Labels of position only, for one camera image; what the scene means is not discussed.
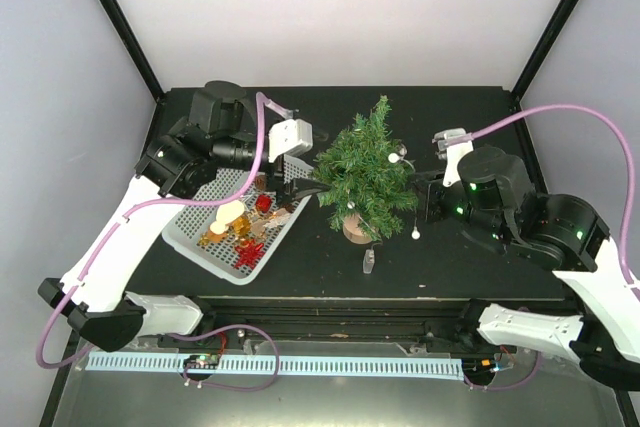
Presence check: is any red gift box ornament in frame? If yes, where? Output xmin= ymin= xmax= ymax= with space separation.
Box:
xmin=255 ymin=194 xmax=273 ymax=214

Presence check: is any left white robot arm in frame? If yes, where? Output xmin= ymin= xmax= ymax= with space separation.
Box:
xmin=38 ymin=81 xmax=324 ymax=352

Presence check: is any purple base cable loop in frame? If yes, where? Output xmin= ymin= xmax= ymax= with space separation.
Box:
xmin=179 ymin=324 xmax=281 ymax=392

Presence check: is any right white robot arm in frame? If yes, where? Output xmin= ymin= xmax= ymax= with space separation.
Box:
xmin=409 ymin=146 xmax=639 ymax=392

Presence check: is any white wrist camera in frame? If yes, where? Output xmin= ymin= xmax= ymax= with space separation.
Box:
xmin=432 ymin=128 xmax=474 ymax=188
xmin=268 ymin=119 xmax=313 ymax=163

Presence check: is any clear battery box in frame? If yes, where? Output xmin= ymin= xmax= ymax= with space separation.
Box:
xmin=362 ymin=248 xmax=375 ymax=275

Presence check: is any small green christmas tree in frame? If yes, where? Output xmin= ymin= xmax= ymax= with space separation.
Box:
xmin=311 ymin=95 xmax=418 ymax=241

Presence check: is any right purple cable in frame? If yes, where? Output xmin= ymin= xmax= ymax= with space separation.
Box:
xmin=439 ymin=104 xmax=640 ymax=298

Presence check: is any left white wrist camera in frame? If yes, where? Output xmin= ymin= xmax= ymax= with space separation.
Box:
xmin=268 ymin=119 xmax=313 ymax=163

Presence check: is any gold gift box ornament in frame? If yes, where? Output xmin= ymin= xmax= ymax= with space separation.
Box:
xmin=231 ymin=215 xmax=251 ymax=238

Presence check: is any white bead light string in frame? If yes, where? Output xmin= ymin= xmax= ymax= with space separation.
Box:
xmin=347 ymin=144 xmax=422 ymax=248

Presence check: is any white perforated plastic basket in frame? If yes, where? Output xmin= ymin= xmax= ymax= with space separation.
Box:
xmin=162 ymin=186 xmax=309 ymax=286

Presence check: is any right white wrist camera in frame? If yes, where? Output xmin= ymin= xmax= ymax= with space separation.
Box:
xmin=432 ymin=128 xmax=474 ymax=188

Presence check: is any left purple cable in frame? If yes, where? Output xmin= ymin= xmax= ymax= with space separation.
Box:
xmin=34 ymin=91 xmax=294 ymax=371

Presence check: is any white slotted cable duct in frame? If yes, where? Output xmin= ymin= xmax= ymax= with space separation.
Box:
xmin=85 ymin=352 xmax=464 ymax=381

